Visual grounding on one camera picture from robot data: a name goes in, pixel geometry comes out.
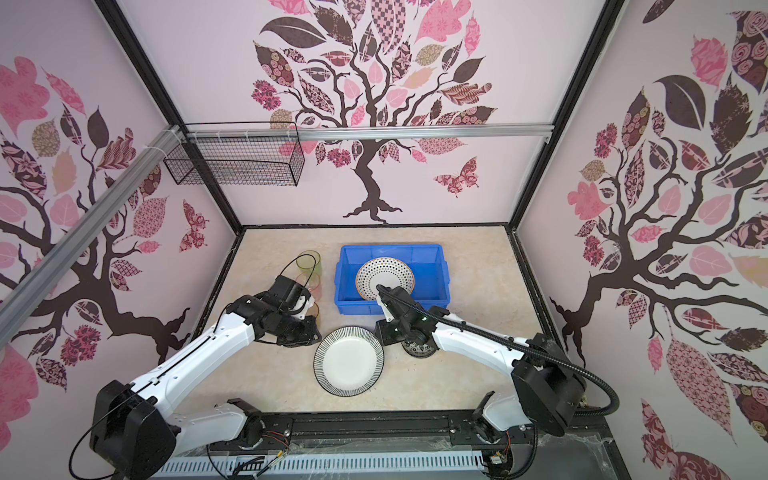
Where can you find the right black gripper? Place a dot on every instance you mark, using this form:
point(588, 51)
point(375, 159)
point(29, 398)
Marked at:
point(381, 327)

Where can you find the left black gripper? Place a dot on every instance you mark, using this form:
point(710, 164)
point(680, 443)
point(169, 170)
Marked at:
point(308, 336)

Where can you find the polka dot yellow-rimmed plate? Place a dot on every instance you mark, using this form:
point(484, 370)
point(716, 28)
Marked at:
point(386, 271)

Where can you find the black striped white plate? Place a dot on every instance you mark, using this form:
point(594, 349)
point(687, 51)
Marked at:
point(349, 361)

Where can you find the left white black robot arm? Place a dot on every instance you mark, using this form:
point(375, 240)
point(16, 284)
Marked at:
point(136, 427)

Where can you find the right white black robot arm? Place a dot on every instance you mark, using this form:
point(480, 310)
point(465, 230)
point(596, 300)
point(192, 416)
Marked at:
point(543, 393)

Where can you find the blue plastic bin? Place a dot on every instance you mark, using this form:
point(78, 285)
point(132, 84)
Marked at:
point(432, 278)

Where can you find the dark floral patterned bowl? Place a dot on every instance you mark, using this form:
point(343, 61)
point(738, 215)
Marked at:
point(419, 350)

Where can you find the yellow translucent plastic cup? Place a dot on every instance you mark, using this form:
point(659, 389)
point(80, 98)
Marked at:
point(313, 314)

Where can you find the pink translucent plastic cup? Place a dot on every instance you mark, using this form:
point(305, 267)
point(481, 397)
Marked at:
point(312, 282)

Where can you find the green translucent plastic cup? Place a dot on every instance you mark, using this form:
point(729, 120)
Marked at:
point(309, 263)

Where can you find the aluminium back crossbar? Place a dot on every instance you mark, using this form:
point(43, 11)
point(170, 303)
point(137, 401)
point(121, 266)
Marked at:
point(372, 132)

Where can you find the aluminium crossbar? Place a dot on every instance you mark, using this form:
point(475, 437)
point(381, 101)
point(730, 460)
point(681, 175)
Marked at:
point(372, 132)
point(19, 305)

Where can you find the aluminium left crossbar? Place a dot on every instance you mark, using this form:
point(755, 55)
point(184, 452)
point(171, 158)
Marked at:
point(19, 305)

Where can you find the black wire mesh basket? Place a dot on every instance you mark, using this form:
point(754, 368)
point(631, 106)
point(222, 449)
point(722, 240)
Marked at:
point(260, 153)

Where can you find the white slotted cable duct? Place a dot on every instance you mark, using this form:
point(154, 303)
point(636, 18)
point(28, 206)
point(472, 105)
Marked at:
point(320, 465)

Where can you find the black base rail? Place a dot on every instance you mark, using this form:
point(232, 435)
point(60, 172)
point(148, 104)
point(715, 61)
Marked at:
point(586, 451)

